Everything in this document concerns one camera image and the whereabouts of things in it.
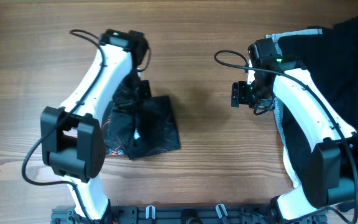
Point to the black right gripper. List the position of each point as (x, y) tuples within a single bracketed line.
[(235, 94)]

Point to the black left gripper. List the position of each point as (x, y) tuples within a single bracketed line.
[(121, 101)]

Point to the black printed cycling jersey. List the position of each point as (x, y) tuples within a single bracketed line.
[(148, 129)]

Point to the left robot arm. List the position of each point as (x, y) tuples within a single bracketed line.
[(73, 143)]

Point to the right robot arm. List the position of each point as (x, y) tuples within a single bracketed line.
[(331, 173)]

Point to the black and white shirt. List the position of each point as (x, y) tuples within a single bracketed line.
[(331, 56)]

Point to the white rail clip right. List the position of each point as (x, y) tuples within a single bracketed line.
[(222, 213)]

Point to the white rail clip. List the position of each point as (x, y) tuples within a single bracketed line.
[(150, 212), (222, 213)]

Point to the white rail clip left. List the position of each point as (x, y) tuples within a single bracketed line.
[(150, 212)]

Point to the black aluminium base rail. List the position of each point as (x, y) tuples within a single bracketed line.
[(246, 214)]

